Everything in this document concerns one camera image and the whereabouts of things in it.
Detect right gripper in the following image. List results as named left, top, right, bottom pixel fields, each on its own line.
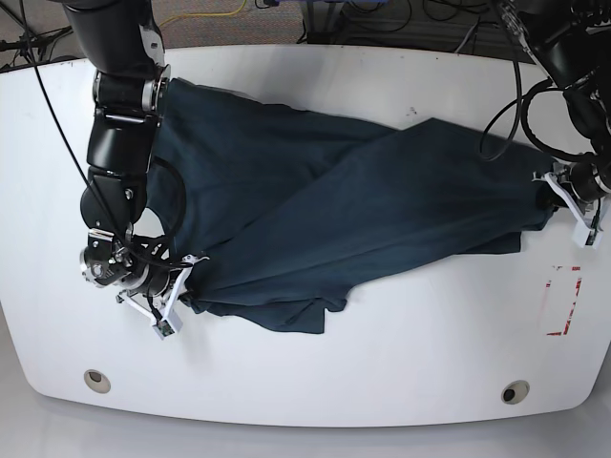
left=116, top=255, right=210, bottom=324

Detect right table cable grommet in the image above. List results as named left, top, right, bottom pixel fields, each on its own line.
left=500, top=380, right=530, bottom=406

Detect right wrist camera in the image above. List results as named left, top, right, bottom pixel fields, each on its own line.
left=152, top=315, right=182, bottom=340

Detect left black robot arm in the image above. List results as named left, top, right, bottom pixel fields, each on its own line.
left=490, top=1, right=610, bottom=239

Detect table cable grommet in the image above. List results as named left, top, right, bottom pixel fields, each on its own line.
left=83, top=369, right=112, bottom=394
left=500, top=380, right=530, bottom=406

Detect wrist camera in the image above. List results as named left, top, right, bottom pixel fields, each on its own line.
left=152, top=315, right=182, bottom=340
left=572, top=221, right=603, bottom=249

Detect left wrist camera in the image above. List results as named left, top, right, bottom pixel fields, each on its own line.
left=572, top=221, right=603, bottom=249

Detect yellow cable on floor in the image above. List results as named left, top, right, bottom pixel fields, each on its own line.
left=159, top=0, right=249, bottom=30

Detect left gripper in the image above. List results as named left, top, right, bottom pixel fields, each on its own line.
left=532, top=162, right=610, bottom=231

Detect black tripod stand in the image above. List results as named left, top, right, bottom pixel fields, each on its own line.
left=1, top=1, right=73, bottom=73

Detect red tape rectangle marking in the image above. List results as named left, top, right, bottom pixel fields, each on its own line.
left=539, top=265, right=582, bottom=337

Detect left table cable grommet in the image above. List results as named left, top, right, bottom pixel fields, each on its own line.
left=83, top=369, right=112, bottom=394

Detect dark navy T-shirt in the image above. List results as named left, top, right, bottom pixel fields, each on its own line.
left=147, top=79, right=553, bottom=334

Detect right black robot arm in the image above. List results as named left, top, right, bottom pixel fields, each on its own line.
left=62, top=1, right=200, bottom=337

